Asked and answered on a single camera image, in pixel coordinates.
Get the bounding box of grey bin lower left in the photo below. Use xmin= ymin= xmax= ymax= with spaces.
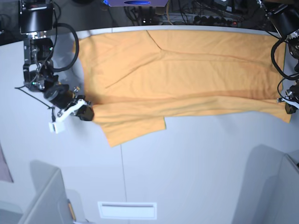
xmin=0 ymin=161 xmax=90 ymax=224

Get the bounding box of purple box with blue oval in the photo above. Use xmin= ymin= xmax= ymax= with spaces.
xmin=107 ymin=0 xmax=168 ymax=7

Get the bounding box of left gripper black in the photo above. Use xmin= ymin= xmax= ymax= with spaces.
xmin=277 ymin=79 xmax=299 ymax=114

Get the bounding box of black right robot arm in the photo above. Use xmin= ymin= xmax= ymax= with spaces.
xmin=18 ymin=0 xmax=94 ymax=122

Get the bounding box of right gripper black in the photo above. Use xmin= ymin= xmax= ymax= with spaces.
xmin=43 ymin=84 xmax=94 ymax=121

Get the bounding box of grey bin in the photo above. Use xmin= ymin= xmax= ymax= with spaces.
xmin=0 ymin=161 xmax=90 ymax=224
xmin=261 ymin=150 xmax=299 ymax=224

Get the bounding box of orange T-shirt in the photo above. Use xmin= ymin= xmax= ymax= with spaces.
xmin=78 ymin=30 xmax=291 ymax=147

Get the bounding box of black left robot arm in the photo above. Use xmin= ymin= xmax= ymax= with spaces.
xmin=257 ymin=0 xmax=299 ymax=114

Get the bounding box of grey bin lower right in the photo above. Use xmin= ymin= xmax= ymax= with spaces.
xmin=261 ymin=150 xmax=299 ymax=224

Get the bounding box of white label plate on table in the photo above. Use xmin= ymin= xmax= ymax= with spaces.
xmin=98 ymin=202 xmax=157 ymax=220

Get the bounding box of pink cloth at left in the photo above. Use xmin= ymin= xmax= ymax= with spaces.
xmin=0 ymin=146 xmax=14 ymax=183

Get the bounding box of black power strip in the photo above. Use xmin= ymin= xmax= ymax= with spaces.
xmin=193 ymin=15 xmax=238 ymax=27

